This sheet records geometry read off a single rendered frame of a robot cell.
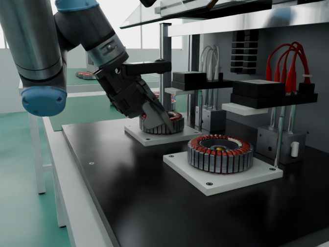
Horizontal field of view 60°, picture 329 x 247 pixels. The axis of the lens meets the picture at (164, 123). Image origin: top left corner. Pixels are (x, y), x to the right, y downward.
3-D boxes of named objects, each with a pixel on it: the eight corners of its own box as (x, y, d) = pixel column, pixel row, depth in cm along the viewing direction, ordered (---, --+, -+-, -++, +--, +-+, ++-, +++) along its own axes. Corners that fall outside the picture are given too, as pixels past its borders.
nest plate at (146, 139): (145, 146, 62) (145, 141, 62) (124, 130, 75) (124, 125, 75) (202, 137, 69) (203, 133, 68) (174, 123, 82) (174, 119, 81)
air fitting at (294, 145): (294, 159, 52) (295, 143, 51) (289, 157, 53) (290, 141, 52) (298, 158, 52) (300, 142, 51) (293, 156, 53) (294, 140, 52)
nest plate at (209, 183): (206, 196, 41) (207, 188, 41) (162, 160, 54) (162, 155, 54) (282, 177, 47) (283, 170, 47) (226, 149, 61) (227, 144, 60)
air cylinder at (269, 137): (284, 164, 53) (287, 135, 51) (255, 152, 59) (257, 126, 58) (303, 160, 55) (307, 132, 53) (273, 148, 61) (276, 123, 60)
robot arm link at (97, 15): (58, 0, 61) (90, -21, 58) (88, 46, 65) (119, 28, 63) (42, 6, 54) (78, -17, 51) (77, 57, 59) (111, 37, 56)
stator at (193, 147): (203, 179, 44) (204, 156, 43) (178, 154, 54) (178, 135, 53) (265, 170, 47) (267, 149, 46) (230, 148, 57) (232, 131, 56)
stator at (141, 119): (149, 137, 65) (149, 121, 64) (133, 126, 74) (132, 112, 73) (192, 132, 69) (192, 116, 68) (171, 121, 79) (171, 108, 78)
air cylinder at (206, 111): (209, 132, 74) (210, 111, 72) (194, 125, 80) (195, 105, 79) (225, 129, 76) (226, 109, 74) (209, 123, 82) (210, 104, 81)
